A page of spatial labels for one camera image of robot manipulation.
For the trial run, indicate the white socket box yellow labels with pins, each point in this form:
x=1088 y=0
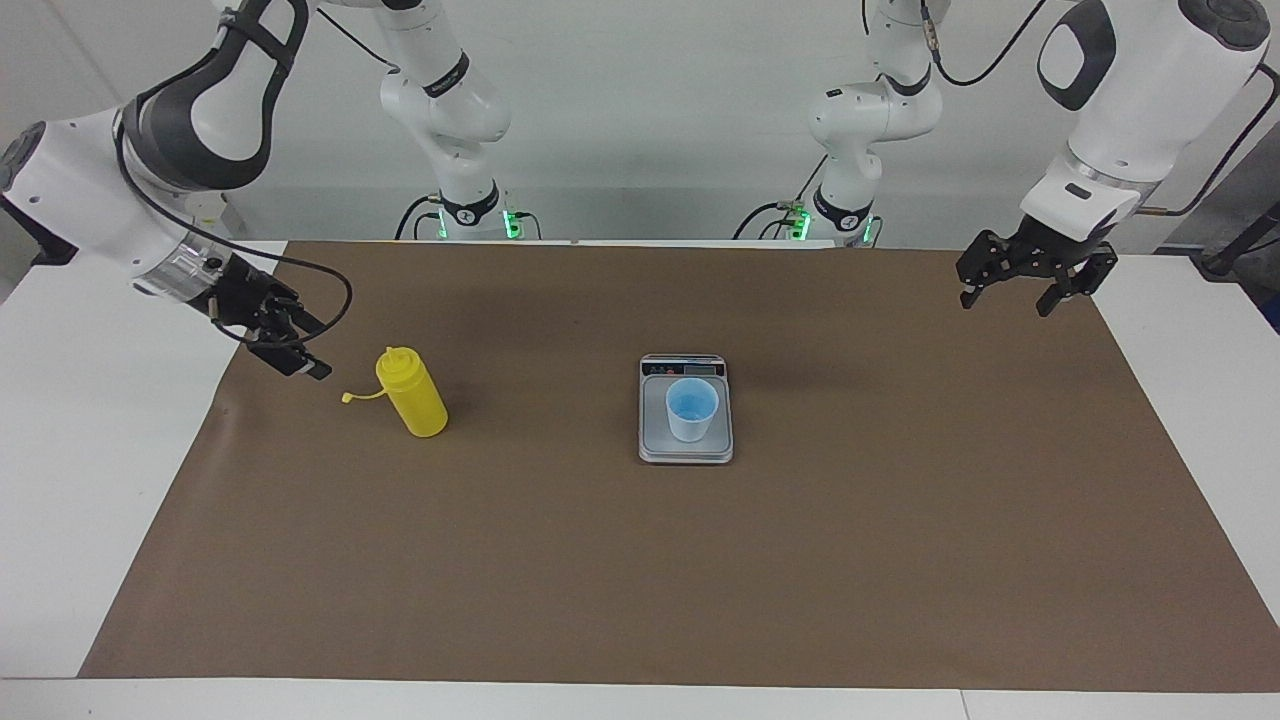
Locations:
x=215 y=215

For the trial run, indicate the black clamp stand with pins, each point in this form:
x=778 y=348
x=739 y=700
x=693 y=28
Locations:
x=45 y=245
x=1235 y=250

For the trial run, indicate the silver digital kitchen scale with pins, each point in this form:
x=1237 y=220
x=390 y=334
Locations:
x=655 y=440

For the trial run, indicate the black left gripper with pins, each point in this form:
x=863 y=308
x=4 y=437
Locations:
x=1040 y=255

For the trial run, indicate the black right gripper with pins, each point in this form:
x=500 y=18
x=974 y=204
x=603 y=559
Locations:
x=250 y=300

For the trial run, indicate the yellow squeeze bottle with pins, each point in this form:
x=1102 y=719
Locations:
x=415 y=400

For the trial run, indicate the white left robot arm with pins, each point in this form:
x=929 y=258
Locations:
x=1130 y=110

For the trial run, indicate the light blue plastic cup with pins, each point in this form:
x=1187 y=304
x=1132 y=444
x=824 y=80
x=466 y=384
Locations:
x=692 y=410

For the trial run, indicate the brown paper mat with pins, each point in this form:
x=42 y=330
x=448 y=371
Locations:
x=700 y=580

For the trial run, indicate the dark grey panel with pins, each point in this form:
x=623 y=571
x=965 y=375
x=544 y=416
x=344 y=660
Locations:
x=1230 y=190

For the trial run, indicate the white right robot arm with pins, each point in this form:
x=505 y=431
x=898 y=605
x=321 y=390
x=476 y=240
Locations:
x=90 y=200

